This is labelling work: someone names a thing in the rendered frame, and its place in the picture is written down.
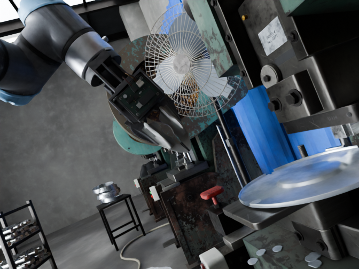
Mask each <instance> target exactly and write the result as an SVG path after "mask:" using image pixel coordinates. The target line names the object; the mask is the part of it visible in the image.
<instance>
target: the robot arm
mask: <svg viewBox="0 0 359 269"><path fill-rule="evenodd" d="M19 5H20V7H19V8H18V16H19V18H20V20H21V21H22V23H23V25H24V26H25V28H24V29H23V30H22V32H21V33H20V34H19V36H18V37H17V38H16V39H15V41H14V42H13V43H10V42H8V41H5V40H3V39H0V100H2V101H4V102H9V103H11V104H13V105H17V106H23V105H26V104H28V103H29V102H30V101H31V100H32V99H33V98H34V97H35V96H36V95H37V94H39V93H40V91H41V90H42V87H43V86H44V85H45V84H46V82H47V81H48V80H49V79H50V77H51V76H52V75H53V74H54V73H55V71H56V70H57V69H58V68H59V66H60V65H61V64H62V63H63V61H64V62H65V63H66V64H67V65H68V66H69V67H70V68H71V69H72V70H73V71H75V72H76V73H77V74H78V76H79V77H80V78H81V79H83V80H85V81H87V82H88V83H89V84H90V85H91V86H93V87H97V86H100V85H101V84H103V83H105V85H104V89H105V90H106V91H107V92H108V93H109V94H110V95H111V97H110V98H109V99H108V101H109V102H110V103H111V104H112V105H113V106H114V107H115V108H116V109H117V110H118V111H119V114H120V115H124V117H125V118H126V119H127V120H126V121H125V123H124V124H125V125H127V126H128V127H129V128H130V129H131V131H132V132H133V133H134V134H135V135H136V136H138V137H139V138H140V139H143V140H146V141H148V142H151V143H153V144H156V145H159V146H161V147H164V148H167V149H169V150H172V151H175V152H180V153H188V152H189V151H190V150H191V142H190V138H189V135H188V132H187V130H186V128H185V126H184V124H183V121H182V120H181V119H180V117H179V114H178V112H177V109H176V107H175V104H174V103H173V101H172V100H171V99H170V98H169V97H168V96H167V95H165V94H164V90H163V89H162V88H161V87H159V86H158V85H157V84H156V82H154V81H153V80H152V79H151V78H150V77H149V76H148V75H147V74H146V73H145V72H144V71H142V70H141V69H139V70H138V71H137V72H135V73H134V74H133V75H131V74H128V73H127V72H126V71H125V70H124V69H123V68H122V67H121V66H120V63H121V56H119V55H118V54H117V53H116V52H115V51H114V49H113V48H112V47H111V46H110V45H109V44H108V43H107V41H108V38H107V37H106V36H104V37H103V38H101V37H100V35H99V34H98V33H97V32H96V31H95V30H94V29H93V28H92V27H91V26H89V25H88V24H87V23H86V22H85V21H84V20H83V19H82V18H81V17H80V16H79V15H78V14H77V13H76V12H75V11H74V10H73V8H72V7H71V6H70V5H69V4H67V3H66V2H64V1H63V0H21V1H20V3H19ZM157 106H158V107H159V108H158V107H157ZM159 109H160V115H159V120H160V121H161V123H162V124H164V125H167V126H169V127H170V128H171V129H172V131H173V134H174V135H176V136H178V137H179V139H180V141H181V143H177V142H175V141H174V140H173V138H172V137H171V136H168V135H166V134H165V133H164V132H163V131H162V130H161V126H160V125H159V124H157V123H156V122H153V123H149V124H147V119H146V118H147V117H148V116H149V115H150V114H151V113H152V112H153V111H156V112H157V111H158V110H159ZM143 122H144V123H143Z"/></svg>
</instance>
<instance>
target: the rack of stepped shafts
mask: <svg viewBox="0 0 359 269"><path fill-rule="evenodd" d="M26 202H27V204H26V205H23V206H21V207H18V208H16V209H14V210H11V211H9V212H6V213H3V212H2V211H1V212H0V221H1V224H2V226H3V229H1V226H0V250H3V253H4V256H5V258H6V259H5V260H3V261H2V262H1V263H0V266H1V267H2V268H3V269H38V268H39V267H40V266H41V265H42V264H44V263H45V262H46V261H47V260H49V262H50V264H51V267H52V269H58V268H57V266H56V262H55V261H54V258H53V255H52V252H51V250H50V247H49V245H48V242H47V240H46V237H45V235H44V232H43V229H42V226H41V224H40V221H39V219H38V216H37V214H36V211H35V209H34V206H33V203H32V201H31V200H29V201H26ZM26 207H29V210H30V213H31V215H32V218H33V220H34V222H33V223H30V222H31V220H30V219H27V220H25V221H20V222H18V223H16V224H13V225H11V226H8V225H7V222H6V219H5V216H7V215H10V214H12V213H14V212H16V211H19V210H21V209H23V208H26ZM28 223H30V224H28ZM33 226H35V227H33ZM30 227H32V228H30ZM35 230H36V231H35ZM37 233H38V234H39V236H40V238H41V241H42V243H43V246H44V249H43V250H41V249H42V246H39V247H36V248H31V249H28V250H26V251H23V252H20V253H18V251H17V248H16V246H18V245H19V244H21V243H23V242H24V241H26V240H28V239H29V238H31V237H32V236H34V235H36V234H37ZM24 237H25V238H24ZM19 240H20V241H19ZM15 242H16V243H15ZM8 246H9V247H8ZM10 250H12V253H13V256H12V255H11V252H10ZM45 252H46V253H45ZM45 257H46V258H45Z"/></svg>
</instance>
